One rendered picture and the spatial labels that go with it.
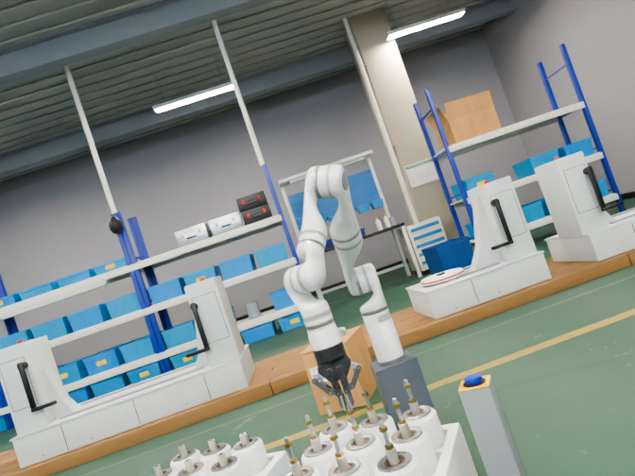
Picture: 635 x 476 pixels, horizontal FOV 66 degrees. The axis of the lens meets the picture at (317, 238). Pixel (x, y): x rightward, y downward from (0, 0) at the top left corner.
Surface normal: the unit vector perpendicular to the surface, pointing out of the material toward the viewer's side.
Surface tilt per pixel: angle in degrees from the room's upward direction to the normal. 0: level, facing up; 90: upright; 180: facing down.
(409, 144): 90
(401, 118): 90
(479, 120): 90
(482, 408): 90
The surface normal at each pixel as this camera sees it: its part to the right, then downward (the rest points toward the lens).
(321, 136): 0.05, -0.05
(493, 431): -0.38, 0.10
